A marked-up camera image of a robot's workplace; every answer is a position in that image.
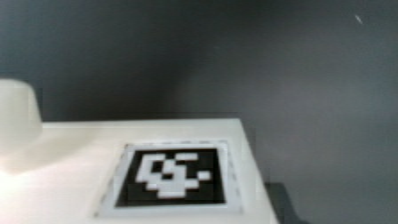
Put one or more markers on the white drawer box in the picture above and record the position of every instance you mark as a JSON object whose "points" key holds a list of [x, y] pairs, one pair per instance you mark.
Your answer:
{"points": [[129, 172]]}

